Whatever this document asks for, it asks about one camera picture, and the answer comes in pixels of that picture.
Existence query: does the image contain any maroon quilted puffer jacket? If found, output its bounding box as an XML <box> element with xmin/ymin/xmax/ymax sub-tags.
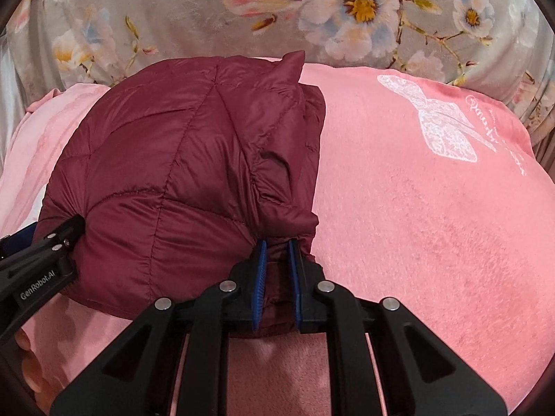
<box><xmin>35</xmin><ymin>52</ymin><xmax>325</xmax><ymax>336</ymax></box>

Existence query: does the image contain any person's left hand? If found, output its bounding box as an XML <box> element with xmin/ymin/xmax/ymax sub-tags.
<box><xmin>14</xmin><ymin>329</ymin><xmax>57</xmax><ymax>415</ymax></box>

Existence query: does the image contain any pink fleece blanket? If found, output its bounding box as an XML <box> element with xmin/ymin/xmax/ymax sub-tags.
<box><xmin>1</xmin><ymin>64</ymin><xmax>554</xmax><ymax>415</ymax></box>

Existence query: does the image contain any grey floral quilt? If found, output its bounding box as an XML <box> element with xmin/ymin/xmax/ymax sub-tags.
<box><xmin>5</xmin><ymin>0</ymin><xmax>554</xmax><ymax>143</ymax></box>

